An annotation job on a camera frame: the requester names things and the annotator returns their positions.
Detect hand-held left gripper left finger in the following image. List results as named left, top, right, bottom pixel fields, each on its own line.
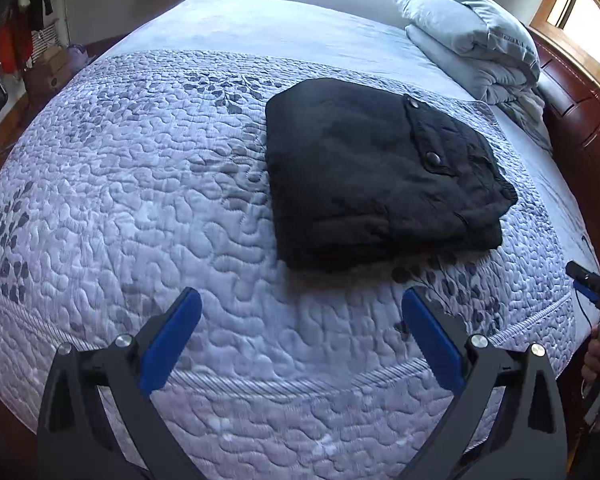
left=36, top=287, right=203, bottom=480

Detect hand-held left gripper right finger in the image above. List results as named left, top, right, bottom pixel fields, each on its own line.
left=401, top=287, right=568, bottom=480

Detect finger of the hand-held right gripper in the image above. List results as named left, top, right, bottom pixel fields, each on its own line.
left=566, top=260, right=600, bottom=307

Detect black pants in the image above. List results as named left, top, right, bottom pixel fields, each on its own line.
left=265, top=77, right=518, bottom=271

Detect person's right hand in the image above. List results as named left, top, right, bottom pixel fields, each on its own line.
left=581, top=324, right=600, bottom=387

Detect quilted grey mattress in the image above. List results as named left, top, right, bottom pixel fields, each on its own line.
left=0, top=0, right=600, bottom=480

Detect wooden headboard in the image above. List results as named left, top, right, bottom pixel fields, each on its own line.
left=530, top=25, right=600, bottom=281

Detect folded grey duvet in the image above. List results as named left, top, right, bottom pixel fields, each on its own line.
left=392, top=0, right=553, bottom=153

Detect wooden framed window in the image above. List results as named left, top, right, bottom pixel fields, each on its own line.
left=530, top=0, right=600, bottom=76

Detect cardboard box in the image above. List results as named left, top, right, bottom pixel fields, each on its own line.
left=27, top=47, right=73, bottom=92

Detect red hanging garment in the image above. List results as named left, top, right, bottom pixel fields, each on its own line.
left=0, top=7, right=33, bottom=75

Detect black hanging garment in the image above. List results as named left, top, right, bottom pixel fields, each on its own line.
left=27, top=0, right=53, bottom=31

